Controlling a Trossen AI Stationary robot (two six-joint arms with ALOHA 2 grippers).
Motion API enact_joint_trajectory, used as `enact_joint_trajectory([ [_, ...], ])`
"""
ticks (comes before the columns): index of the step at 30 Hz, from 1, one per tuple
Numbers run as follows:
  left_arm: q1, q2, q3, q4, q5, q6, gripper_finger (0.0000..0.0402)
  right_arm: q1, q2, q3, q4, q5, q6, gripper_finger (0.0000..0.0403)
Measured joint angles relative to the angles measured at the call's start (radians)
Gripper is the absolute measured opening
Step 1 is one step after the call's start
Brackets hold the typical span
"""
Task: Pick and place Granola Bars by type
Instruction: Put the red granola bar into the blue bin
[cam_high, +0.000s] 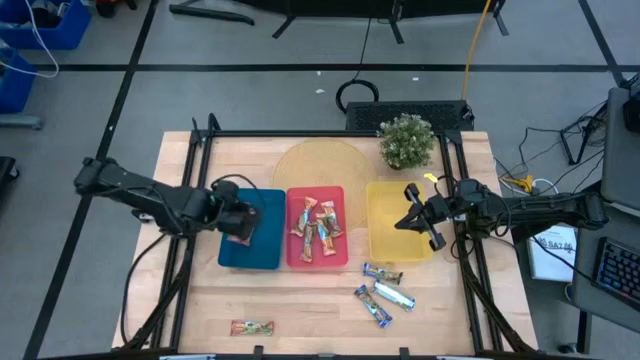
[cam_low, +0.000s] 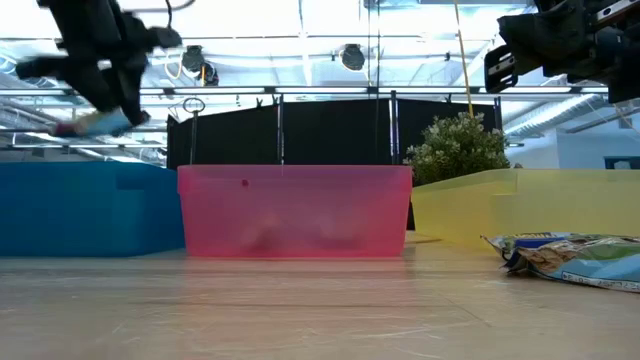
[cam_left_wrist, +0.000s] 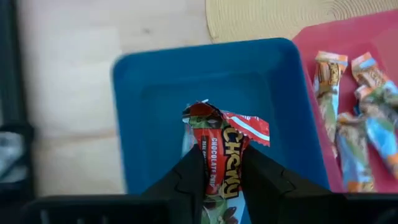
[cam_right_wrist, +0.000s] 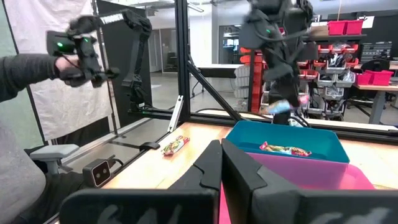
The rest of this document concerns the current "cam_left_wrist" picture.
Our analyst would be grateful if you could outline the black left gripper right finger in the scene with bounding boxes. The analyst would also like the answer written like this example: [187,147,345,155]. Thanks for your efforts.
[242,145,398,224]

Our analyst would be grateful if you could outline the orange Chewy granola bar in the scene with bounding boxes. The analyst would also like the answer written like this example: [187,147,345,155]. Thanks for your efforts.
[335,111,376,193]
[313,51,349,156]
[351,52,398,100]
[354,85,398,180]

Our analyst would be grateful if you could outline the red plastic bin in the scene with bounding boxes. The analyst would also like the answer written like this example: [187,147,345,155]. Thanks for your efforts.
[292,9,398,194]

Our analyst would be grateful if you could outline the blue plastic bin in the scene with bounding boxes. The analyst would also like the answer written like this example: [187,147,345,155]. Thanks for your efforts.
[111,37,331,196]

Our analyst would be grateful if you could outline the round woven yellow placemat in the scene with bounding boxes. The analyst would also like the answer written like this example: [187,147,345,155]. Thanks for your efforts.
[205,0,398,44]

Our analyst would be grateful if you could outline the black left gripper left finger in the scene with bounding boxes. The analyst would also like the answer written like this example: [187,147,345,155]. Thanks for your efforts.
[21,145,208,224]

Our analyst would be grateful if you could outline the red Chewy granola bar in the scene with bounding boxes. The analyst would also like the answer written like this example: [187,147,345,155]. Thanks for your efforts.
[182,99,271,224]

